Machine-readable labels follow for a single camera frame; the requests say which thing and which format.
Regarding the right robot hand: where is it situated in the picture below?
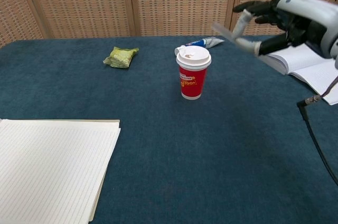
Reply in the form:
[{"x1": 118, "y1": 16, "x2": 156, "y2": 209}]
[{"x1": 232, "y1": 0, "x2": 338, "y2": 60}]

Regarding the clear plastic straw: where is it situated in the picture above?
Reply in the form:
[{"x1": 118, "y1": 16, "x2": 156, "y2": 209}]
[{"x1": 212, "y1": 22, "x2": 239, "y2": 44}]

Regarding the red paper cup white lid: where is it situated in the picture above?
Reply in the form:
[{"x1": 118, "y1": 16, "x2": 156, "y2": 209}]
[{"x1": 174, "y1": 44, "x2": 212, "y2": 100}]

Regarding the open white notebook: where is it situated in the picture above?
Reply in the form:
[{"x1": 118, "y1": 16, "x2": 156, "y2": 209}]
[{"x1": 260, "y1": 42, "x2": 338, "y2": 106}]

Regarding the blue white toothpaste tube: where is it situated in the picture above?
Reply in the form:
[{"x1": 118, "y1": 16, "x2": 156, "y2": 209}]
[{"x1": 184, "y1": 36, "x2": 225, "y2": 50}]

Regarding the woven wicker folding screen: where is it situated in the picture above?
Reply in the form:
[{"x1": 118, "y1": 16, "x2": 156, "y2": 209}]
[{"x1": 0, "y1": 0, "x2": 338, "y2": 49}]

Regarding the green snack packet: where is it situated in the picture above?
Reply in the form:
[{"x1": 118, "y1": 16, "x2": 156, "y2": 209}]
[{"x1": 102, "y1": 46, "x2": 139, "y2": 69}]

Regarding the teal felt table cover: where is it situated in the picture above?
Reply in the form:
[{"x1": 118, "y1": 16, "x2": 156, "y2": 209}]
[{"x1": 0, "y1": 33, "x2": 338, "y2": 224}]

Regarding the lined loose-leaf paper pad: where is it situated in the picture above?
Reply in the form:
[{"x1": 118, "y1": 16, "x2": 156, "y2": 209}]
[{"x1": 0, "y1": 118, "x2": 121, "y2": 222}]

